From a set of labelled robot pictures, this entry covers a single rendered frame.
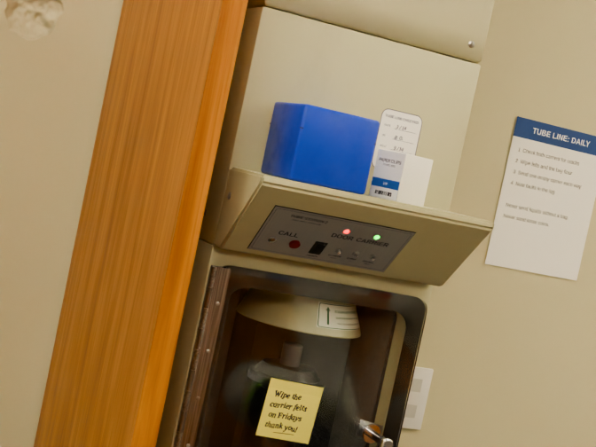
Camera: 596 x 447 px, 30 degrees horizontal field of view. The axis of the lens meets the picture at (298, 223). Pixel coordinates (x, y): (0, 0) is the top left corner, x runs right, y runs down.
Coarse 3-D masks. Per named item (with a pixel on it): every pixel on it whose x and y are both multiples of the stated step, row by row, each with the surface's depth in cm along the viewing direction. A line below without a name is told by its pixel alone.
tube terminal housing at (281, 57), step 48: (240, 48) 140; (288, 48) 138; (336, 48) 140; (384, 48) 143; (240, 96) 137; (288, 96) 139; (336, 96) 141; (384, 96) 144; (432, 96) 146; (240, 144) 137; (432, 144) 147; (432, 192) 148; (192, 288) 141; (384, 288) 147; (192, 336) 138
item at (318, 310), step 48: (240, 288) 138; (288, 288) 141; (336, 288) 143; (240, 336) 139; (288, 336) 142; (336, 336) 144; (384, 336) 147; (240, 384) 140; (336, 384) 145; (384, 384) 148; (240, 432) 141; (336, 432) 146; (384, 432) 149
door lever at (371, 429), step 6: (372, 426) 148; (366, 432) 147; (372, 432) 147; (378, 432) 148; (366, 438) 148; (372, 438) 146; (378, 438) 145; (384, 438) 143; (378, 444) 144; (384, 444) 143; (390, 444) 143
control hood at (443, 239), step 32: (224, 192) 137; (256, 192) 128; (288, 192) 128; (320, 192) 129; (352, 192) 132; (224, 224) 135; (256, 224) 132; (384, 224) 135; (416, 224) 136; (448, 224) 137; (480, 224) 138; (288, 256) 138; (416, 256) 142; (448, 256) 142
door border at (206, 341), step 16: (224, 272) 137; (208, 288) 136; (224, 288) 137; (208, 304) 137; (208, 320) 137; (208, 336) 137; (208, 352) 138; (208, 368) 138; (192, 384) 137; (192, 400) 138; (192, 416) 138; (192, 432) 138
